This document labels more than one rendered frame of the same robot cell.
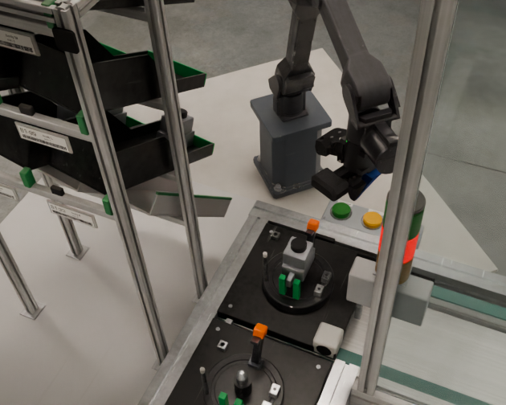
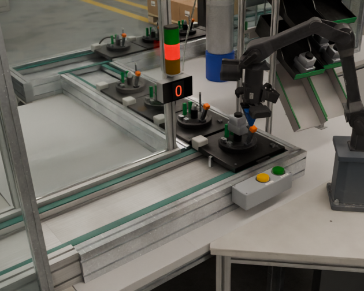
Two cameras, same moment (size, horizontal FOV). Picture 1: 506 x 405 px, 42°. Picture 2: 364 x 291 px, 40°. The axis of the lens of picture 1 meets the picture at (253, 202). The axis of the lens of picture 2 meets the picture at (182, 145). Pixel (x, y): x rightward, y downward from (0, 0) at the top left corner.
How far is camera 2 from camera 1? 206 cm
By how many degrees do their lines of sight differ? 86
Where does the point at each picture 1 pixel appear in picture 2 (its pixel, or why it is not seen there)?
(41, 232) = (340, 120)
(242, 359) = (207, 119)
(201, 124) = not seen: outside the picture
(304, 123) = (342, 147)
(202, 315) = not seen: hidden behind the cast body
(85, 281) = not seen: hidden behind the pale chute
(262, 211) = (296, 150)
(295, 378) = (189, 132)
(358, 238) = (253, 171)
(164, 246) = (309, 147)
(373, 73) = (256, 42)
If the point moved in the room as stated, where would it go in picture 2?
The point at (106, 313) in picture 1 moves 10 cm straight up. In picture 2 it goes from (276, 128) to (277, 107)
